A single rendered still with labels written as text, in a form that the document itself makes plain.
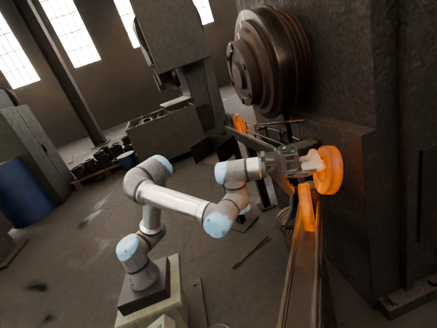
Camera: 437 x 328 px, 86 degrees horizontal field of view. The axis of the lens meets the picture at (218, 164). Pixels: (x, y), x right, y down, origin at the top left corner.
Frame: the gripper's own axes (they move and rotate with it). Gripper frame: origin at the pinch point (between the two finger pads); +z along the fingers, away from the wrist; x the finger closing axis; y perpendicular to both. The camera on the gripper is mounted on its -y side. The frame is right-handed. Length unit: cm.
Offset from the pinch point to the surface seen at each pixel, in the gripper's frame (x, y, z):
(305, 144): 23.2, -3.3, -2.5
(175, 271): 8, -59, -74
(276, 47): 26.5, 34.5, -9.6
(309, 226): -13.0, -12.6, -8.0
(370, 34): 8.7, 33.5, 13.8
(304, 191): -6.9, -4.2, -8.2
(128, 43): 934, 104, -516
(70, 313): 6, -97, -165
